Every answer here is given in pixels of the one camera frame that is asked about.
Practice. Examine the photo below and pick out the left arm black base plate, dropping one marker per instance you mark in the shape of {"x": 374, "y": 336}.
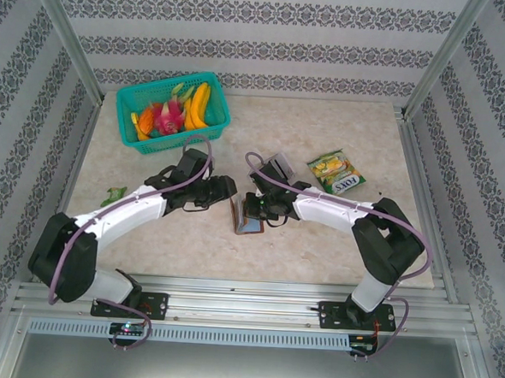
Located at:
{"x": 155, "y": 305}

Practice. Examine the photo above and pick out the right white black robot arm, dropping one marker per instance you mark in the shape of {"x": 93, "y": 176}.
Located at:
{"x": 328, "y": 211}

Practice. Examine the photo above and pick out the orange mango fruit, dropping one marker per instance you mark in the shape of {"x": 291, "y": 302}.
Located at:
{"x": 146, "y": 121}

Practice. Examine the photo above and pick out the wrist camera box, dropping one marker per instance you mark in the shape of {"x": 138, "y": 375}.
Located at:
{"x": 194, "y": 162}
{"x": 261, "y": 183}

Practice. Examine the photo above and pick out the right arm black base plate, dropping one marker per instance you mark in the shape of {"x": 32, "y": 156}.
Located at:
{"x": 332, "y": 316}

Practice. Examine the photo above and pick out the aluminium frame side rail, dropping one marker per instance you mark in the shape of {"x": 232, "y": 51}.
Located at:
{"x": 71, "y": 165}
{"x": 423, "y": 199}

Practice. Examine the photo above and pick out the pink dragon fruit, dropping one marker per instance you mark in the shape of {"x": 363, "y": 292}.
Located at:
{"x": 169, "y": 119}

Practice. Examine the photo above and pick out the brown leather card holder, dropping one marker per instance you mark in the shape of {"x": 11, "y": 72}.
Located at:
{"x": 236, "y": 213}

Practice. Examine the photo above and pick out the aluminium frame cross rail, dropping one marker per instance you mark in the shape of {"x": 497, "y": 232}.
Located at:
{"x": 236, "y": 308}

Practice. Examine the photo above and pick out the small green wrapper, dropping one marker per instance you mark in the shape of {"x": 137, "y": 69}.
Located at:
{"x": 114, "y": 195}

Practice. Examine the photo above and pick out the galvanised metal sheet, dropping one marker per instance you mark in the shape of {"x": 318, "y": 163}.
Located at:
{"x": 241, "y": 368}

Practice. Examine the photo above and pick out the aluminium frame post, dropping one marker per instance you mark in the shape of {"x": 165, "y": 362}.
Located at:
{"x": 61, "y": 27}
{"x": 447, "y": 51}

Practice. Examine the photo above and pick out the yellow banana bunch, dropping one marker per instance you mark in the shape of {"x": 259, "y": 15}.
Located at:
{"x": 197, "y": 106}

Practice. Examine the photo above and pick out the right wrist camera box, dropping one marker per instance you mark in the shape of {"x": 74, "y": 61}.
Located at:
{"x": 261, "y": 183}

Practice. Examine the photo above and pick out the black card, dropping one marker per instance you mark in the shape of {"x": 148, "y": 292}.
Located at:
{"x": 277, "y": 168}

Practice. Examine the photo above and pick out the clear acrylic card stand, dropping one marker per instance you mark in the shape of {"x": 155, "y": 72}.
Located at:
{"x": 290, "y": 174}

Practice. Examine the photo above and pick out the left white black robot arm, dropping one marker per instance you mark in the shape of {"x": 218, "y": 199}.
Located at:
{"x": 122, "y": 215}

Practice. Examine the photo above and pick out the teal plastic basket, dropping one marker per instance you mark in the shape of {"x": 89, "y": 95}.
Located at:
{"x": 174, "y": 143}

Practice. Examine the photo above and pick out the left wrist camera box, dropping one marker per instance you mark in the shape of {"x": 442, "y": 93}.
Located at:
{"x": 194, "y": 162}

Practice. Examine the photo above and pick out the green yellow candy packet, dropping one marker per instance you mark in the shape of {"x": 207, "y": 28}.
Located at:
{"x": 337, "y": 175}

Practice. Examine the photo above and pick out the small yellow banana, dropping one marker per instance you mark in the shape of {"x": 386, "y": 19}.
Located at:
{"x": 141, "y": 136}

